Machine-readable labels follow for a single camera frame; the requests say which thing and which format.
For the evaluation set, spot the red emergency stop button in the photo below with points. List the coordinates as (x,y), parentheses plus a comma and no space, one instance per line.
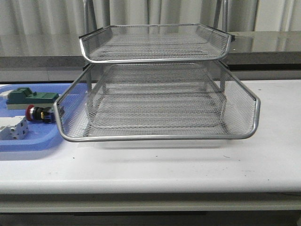
(40,114)

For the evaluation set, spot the blue plastic tray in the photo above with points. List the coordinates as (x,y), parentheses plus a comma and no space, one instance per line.
(41,138)

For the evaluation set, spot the white circuit breaker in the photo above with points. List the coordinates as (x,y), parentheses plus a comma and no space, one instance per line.
(13,128)

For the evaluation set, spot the silver wire rack frame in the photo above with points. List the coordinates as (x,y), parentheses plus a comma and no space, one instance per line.
(156,81)

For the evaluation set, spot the green switch module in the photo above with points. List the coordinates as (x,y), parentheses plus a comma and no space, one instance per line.
(21,98)

